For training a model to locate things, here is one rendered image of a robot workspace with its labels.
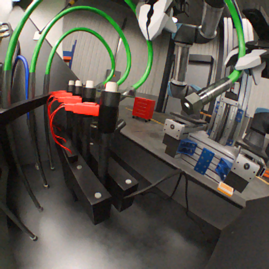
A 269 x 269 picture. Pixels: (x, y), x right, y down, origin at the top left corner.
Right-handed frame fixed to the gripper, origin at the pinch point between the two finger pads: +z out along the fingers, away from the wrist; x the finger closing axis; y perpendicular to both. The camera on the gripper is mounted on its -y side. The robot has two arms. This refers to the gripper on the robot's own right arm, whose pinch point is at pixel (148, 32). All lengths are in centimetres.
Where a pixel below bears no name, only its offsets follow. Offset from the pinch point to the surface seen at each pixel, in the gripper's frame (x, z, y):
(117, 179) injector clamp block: -2.1, 26.3, -2.8
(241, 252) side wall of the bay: -31.0, 29.0, 2.2
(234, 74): -13.4, 3.8, 6.6
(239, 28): -13.9, -7.0, 8.1
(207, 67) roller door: 171, -210, 640
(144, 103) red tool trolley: 277, 54, 321
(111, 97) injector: -1.2, 12.0, -5.4
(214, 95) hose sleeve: -11.6, 8.8, 1.1
